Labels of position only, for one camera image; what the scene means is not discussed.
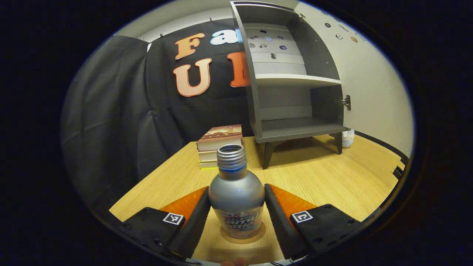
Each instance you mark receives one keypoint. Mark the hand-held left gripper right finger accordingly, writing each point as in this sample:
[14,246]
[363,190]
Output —
[277,221]

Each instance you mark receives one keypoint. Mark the black backdrop cloth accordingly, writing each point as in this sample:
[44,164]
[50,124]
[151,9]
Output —
[111,111]

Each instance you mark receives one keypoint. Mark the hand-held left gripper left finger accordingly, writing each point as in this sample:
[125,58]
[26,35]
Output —
[196,221]

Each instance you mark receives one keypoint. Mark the dark grey cabinet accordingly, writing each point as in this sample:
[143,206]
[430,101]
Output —
[321,107]

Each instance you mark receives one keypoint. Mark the white lumpy object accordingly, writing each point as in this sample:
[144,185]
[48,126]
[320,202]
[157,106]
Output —
[348,138]

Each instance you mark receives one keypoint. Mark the white edged book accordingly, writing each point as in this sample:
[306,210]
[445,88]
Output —
[207,156]

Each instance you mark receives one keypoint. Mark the yellow edged book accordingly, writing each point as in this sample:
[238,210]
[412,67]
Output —
[208,165]

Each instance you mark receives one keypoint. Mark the white cabinet shelf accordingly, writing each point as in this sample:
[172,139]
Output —
[288,80]

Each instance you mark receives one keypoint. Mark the white cabinet door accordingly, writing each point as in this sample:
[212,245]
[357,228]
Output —
[369,92]

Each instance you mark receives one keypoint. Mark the silver bottle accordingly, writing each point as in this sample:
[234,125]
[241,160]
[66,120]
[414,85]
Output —
[236,192]

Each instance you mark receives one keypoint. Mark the metal door hinge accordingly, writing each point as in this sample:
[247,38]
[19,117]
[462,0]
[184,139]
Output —
[301,16]
[346,102]

